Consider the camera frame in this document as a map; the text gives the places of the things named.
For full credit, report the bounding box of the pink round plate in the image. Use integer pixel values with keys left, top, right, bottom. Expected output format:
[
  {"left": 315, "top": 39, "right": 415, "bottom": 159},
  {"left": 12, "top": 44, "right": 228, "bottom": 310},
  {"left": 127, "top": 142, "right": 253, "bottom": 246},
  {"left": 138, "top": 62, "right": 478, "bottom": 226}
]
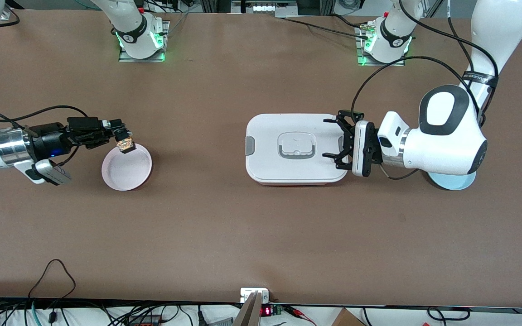
[{"left": 101, "top": 143, "right": 153, "bottom": 191}]

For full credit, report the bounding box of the light blue round plate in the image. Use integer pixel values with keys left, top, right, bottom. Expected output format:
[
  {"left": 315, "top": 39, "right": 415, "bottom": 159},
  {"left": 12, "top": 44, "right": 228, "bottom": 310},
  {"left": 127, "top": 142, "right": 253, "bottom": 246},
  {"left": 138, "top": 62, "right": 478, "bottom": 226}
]
[{"left": 426, "top": 171, "right": 476, "bottom": 191}]

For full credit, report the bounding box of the brown cardboard box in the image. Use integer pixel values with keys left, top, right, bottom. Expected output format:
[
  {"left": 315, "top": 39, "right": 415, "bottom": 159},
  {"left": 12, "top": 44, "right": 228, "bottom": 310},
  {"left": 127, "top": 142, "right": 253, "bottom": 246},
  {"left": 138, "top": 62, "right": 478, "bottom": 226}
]
[{"left": 331, "top": 308, "right": 366, "bottom": 326}]

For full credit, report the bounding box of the red clip lead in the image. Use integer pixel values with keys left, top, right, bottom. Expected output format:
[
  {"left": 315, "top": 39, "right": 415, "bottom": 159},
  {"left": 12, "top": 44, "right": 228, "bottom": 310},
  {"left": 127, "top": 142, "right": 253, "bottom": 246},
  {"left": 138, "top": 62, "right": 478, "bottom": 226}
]
[{"left": 284, "top": 305, "right": 317, "bottom": 326}]

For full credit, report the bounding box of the small white socket box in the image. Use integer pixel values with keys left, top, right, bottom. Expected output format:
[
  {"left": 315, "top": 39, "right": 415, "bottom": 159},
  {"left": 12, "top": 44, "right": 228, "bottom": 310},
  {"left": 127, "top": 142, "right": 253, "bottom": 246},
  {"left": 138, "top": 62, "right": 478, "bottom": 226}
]
[{"left": 240, "top": 288, "right": 270, "bottom": 303}]

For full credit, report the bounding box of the grey wooden bar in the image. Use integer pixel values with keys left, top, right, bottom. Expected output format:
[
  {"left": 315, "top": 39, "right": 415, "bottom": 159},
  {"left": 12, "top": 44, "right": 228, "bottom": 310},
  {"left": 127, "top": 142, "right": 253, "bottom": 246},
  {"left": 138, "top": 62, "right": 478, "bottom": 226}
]
[{"left": 233, "top": 292, "right": 262, "bottom": 326}]

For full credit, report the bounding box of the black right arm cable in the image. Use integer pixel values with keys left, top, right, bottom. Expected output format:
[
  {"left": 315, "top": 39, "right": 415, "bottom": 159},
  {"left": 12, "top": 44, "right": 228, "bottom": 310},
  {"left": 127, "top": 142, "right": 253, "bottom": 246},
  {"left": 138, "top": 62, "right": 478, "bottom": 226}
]
[{"left": 0, "top": 101, "right": 90, "bottom": 167}]

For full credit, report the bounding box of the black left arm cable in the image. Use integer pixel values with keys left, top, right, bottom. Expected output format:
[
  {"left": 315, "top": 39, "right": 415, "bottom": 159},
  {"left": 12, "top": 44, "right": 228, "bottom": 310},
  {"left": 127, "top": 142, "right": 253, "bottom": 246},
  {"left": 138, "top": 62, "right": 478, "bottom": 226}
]
[{"left": 351, "top": 0, "right": 500, "bottom": 181}]

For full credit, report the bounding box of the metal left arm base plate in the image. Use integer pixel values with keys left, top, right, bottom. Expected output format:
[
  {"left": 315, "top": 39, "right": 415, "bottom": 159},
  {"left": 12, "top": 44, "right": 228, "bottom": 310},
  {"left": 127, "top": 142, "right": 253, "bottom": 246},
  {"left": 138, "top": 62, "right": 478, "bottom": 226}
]
[{"left": 355, "top": 23, "right": 406, "bottom": 67}]

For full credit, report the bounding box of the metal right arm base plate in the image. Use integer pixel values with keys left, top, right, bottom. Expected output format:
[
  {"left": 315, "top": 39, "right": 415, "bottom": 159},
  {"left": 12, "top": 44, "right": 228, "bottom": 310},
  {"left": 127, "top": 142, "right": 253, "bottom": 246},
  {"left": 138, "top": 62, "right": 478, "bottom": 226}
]
[{"left": 118, "top": 20, "right": 170, "bottom": 62}]

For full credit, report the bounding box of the white lunch box grey handle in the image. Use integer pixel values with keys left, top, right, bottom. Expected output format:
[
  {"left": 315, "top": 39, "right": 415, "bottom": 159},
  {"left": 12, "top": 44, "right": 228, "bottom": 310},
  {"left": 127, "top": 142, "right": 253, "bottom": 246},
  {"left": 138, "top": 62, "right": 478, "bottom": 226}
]
[{"left": 245, "top": 113, "right": 349, "bottom": 185}]

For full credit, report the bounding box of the black cable to arm base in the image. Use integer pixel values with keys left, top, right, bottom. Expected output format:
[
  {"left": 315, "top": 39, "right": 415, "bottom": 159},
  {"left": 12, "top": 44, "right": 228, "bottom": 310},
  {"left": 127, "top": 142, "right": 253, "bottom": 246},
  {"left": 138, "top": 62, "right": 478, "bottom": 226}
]
[{"left": 279, "top": 16, "right": 370, "bottom": 38}]

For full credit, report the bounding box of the black looped table cable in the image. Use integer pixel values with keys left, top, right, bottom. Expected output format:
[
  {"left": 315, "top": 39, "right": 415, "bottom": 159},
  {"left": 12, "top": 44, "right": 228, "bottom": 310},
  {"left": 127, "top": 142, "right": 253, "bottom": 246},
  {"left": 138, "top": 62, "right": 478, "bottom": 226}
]
[{"left": 28, "top": 259, "right": 77, "bottom": 299}]

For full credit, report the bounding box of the aluminium frame with lights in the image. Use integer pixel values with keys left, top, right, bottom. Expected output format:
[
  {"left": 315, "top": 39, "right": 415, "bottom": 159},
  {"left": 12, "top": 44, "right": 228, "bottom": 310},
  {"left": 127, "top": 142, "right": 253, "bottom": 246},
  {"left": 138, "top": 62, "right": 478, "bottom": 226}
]
[{"left": 200, "top": 0, "right": 335, "bottom": 17}]

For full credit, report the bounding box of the black cable loop below table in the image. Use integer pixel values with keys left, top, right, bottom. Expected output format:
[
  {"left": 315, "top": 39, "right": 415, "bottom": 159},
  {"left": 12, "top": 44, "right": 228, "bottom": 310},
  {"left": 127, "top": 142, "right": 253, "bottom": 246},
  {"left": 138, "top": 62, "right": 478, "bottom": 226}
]
[{"left": 426, "top": 307, "right": 471, "bottom": 321}]

